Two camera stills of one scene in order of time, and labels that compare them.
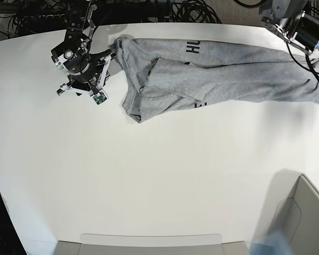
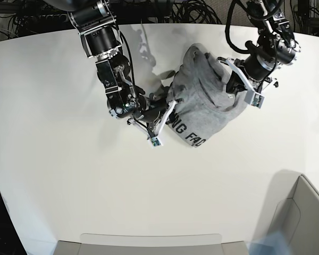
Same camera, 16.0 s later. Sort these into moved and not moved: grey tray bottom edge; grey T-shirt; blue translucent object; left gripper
Moved: grey T-shirt; left gripper
Not moved: grey tray bottom edge; blue translucent object
